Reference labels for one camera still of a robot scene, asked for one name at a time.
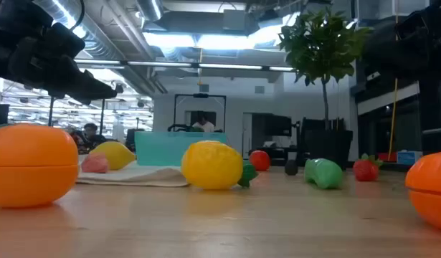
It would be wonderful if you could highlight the small black toy berry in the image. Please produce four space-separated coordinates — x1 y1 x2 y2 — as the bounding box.
284 159 299 176

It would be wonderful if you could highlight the black aluminium table frame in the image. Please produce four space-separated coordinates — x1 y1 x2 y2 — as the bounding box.
237 156 441 173

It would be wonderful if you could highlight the long ceiling light bar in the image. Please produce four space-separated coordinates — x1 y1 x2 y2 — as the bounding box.
75 59 296 72

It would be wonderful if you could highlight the yellow pole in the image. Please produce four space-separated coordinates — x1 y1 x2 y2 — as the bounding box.
387 0 400 162

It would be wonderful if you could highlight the silver ventilation duct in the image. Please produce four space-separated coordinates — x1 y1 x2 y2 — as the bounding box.
136 0 163 22

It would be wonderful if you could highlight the red toy strawberry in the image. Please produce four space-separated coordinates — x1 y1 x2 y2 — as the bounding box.
352 153 384 183

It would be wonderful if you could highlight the red toy tomato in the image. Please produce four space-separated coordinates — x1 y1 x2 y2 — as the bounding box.
248 150 272 172

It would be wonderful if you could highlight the blue white box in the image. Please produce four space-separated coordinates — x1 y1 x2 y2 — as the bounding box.
397 150 424 166

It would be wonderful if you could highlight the green toy cucumber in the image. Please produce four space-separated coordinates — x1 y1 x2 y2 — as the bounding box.
303 158 344 190

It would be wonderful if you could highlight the red bin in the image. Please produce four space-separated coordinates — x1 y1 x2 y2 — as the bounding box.
376 152 399 163

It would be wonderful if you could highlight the yellow toy lemon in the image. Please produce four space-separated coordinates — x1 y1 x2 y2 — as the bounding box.
89 140 137 171

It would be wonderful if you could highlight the green plant in black pot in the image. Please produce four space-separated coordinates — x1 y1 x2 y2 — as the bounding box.
278 6 372 171

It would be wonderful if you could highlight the orange toy tangerine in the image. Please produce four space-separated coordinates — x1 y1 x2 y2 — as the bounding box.
404 150 441 232

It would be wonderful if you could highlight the white grey checkered cloth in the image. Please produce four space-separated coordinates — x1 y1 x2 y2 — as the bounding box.
75 153 189 188

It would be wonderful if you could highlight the black gantry frame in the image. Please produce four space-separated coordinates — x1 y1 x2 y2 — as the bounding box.
47 96 106 136
173 93 227 133

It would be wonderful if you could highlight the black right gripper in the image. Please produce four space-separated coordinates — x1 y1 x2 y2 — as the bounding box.
362 6 433 83

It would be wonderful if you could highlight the teal translucent tupperware container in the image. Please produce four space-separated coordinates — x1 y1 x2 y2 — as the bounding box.
133 130 227 167

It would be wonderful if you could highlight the orange toy persimmon with stem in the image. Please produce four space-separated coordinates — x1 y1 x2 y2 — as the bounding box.
0 123 80 209

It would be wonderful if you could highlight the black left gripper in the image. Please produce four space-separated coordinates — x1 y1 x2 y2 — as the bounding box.
8 22 118 106

